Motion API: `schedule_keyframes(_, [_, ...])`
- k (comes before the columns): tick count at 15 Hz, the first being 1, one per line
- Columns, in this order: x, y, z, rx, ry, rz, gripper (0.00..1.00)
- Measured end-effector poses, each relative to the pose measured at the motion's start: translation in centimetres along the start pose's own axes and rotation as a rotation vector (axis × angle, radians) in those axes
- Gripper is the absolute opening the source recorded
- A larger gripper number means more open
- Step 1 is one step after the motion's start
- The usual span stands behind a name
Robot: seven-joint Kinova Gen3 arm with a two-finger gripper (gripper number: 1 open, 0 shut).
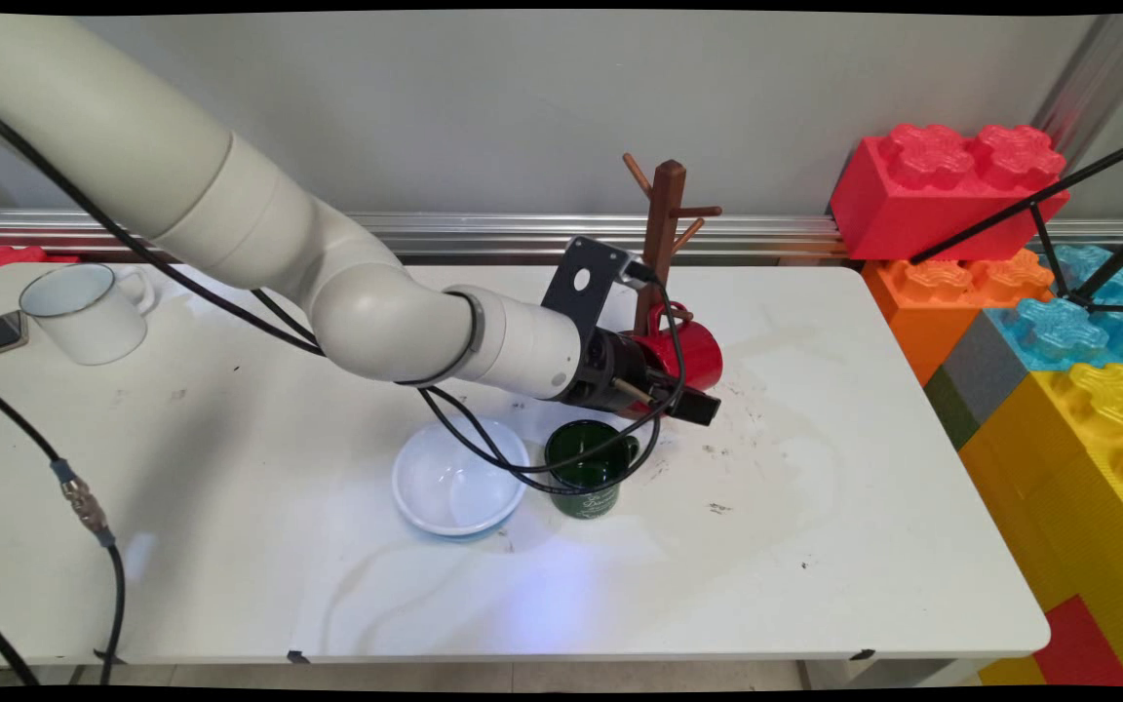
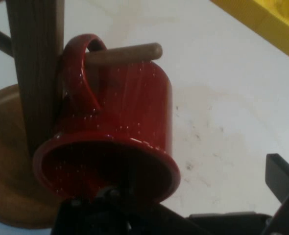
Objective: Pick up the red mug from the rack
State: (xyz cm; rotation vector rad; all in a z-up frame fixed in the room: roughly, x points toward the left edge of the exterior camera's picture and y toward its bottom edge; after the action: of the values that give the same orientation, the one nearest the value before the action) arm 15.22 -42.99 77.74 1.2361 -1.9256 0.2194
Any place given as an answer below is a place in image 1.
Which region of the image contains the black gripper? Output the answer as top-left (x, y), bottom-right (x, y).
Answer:
top-left (560, 327), bottom-right (722, 428)

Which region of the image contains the red enamel mug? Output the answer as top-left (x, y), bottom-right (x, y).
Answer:
top-left (620, 300), bottom-right (725, 420)

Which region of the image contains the dark green mug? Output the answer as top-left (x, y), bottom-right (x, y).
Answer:
top-left (544, 419), bottom-right (641, 521)

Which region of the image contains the brown wooden mug tree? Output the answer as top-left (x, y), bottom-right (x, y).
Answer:
top-left (622, 153), bottom-right (724, 337)

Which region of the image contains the big dark green toy brick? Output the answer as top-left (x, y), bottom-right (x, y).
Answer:
top-left (923, 368), bottom-right (980, 452)

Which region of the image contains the white bowl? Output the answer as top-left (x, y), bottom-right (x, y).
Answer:
top-left (391, 417), bottom-right (531, 540)

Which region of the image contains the big orange toy brick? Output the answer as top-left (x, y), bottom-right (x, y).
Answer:
top-left (861, 251), bottom-right (1056, 387)

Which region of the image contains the big grey toy brick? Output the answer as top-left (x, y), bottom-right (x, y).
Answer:
top-left (940, 312), bottom-right (1032, 430)

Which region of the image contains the big red toy brick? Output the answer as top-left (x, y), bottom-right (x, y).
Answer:
top-left (829, 123), bottom-right (1071, 265)

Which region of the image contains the big yellow toy brick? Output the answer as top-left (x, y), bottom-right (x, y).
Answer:
top-left (957, 363), bottom-right (1123, 685)

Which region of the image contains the big blue toy brick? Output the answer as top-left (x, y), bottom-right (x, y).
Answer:
top-left (986, 246), bottom-right (1123, 374)

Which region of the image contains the black tripod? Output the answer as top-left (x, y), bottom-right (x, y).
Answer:
top-left (910, 132), bottom-right (1123, 319)

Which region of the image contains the white enamel mug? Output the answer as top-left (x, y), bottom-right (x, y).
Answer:
top-left (19, 262), bottom-right (158, 368)

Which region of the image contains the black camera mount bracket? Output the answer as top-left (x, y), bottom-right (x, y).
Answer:
top-left (541, 235), bottom-right (633, 344)

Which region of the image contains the black camera cable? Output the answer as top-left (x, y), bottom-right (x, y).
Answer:
top-left (418, 268), bottom-right (690, 499)

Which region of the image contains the aluminium rail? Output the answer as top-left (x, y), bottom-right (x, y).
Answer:
top-left (0, 209), bottom-right (1123, 267)

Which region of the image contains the aluminium post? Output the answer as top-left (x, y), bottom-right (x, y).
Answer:
top-left (1029, 15), bottom-right (1123, 178)

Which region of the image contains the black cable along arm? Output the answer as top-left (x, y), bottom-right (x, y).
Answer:
top-left (0, 97), bottom-right (329, 358)

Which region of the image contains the black cable with metal connector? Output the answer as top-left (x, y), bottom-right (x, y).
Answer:
top-left (0, 370), bottom-right (127, 685)

